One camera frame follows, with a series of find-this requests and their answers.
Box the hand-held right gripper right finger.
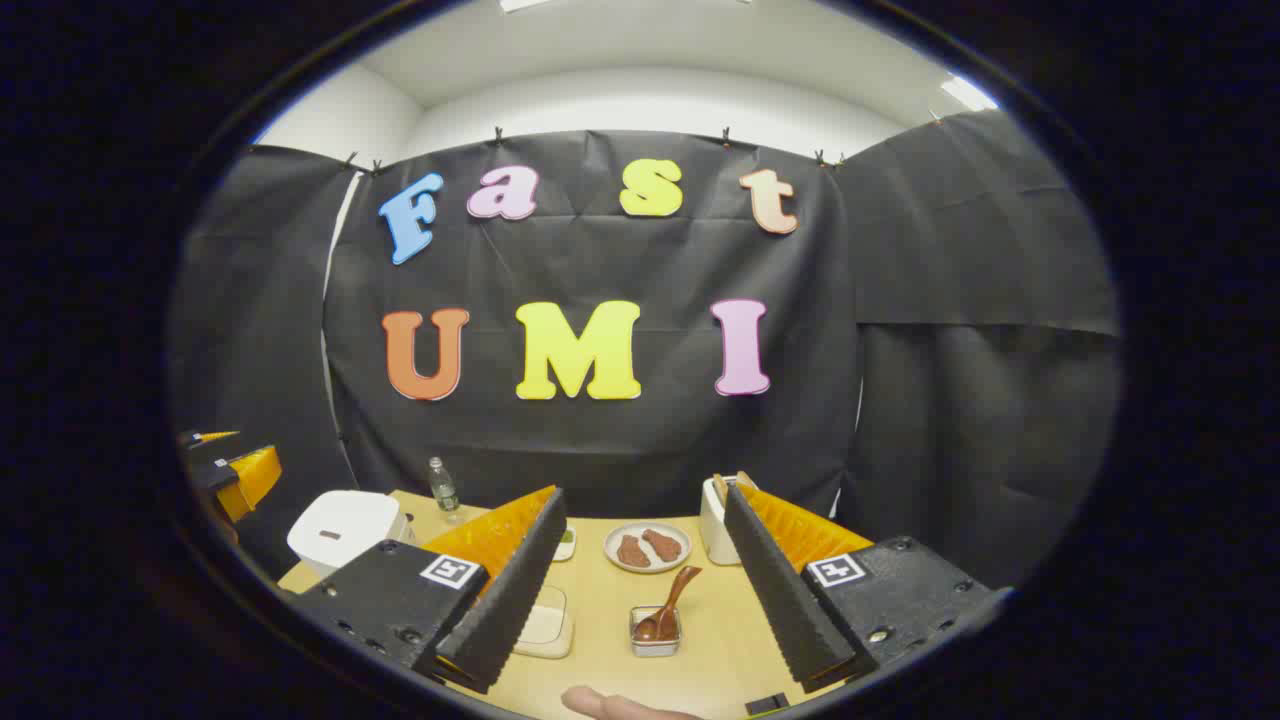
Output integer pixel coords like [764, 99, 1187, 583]
[722, 480, 1016, 696]

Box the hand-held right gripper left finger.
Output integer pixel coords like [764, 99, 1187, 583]
[290, 485, 569, 696]

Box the clear box of rice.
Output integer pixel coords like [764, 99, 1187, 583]
[512, 585, 576, 660]

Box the white rice cooker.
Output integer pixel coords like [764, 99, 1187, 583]
[287, 490, 411, 579]

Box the brown wooden spoon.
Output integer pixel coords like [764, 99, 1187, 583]
[633, 565, 703, 643]

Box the clear chopstick holder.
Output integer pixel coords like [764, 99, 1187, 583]
[629, 605, 683, 658]

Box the white toaster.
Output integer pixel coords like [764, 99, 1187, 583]
[700, 478, 746, 567]

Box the clear plastic water bottle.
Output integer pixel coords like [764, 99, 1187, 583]
[428, 457, 461, 513]

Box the white round plate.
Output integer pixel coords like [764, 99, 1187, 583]
[603, 521, 693, 574]

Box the black backdrop cloth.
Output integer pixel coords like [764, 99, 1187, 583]
[170, 108, 1123, 591]

